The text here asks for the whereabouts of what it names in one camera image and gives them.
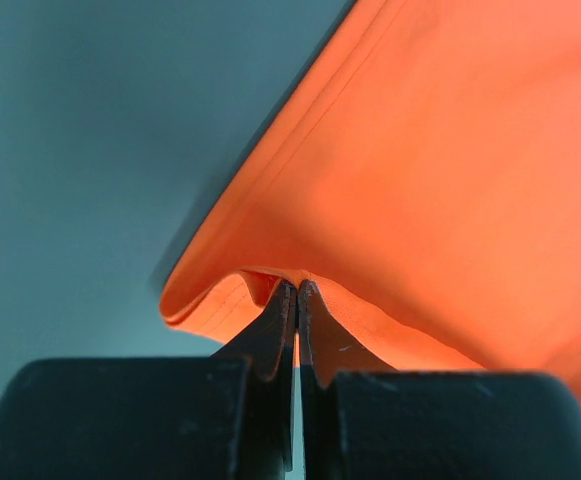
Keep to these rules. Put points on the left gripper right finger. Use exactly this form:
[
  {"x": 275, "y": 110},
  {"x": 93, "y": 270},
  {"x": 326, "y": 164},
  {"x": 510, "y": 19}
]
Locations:
[{"x": 363, "y": 419}]

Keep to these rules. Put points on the orange t shirt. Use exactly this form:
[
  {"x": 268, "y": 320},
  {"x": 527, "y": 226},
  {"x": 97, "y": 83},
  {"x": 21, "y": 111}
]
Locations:
[{"x": 426, "y": 175}]

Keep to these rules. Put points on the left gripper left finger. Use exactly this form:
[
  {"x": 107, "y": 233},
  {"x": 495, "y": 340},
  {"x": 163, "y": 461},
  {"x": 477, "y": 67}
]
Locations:
[{"x": 225, "y": 416}]

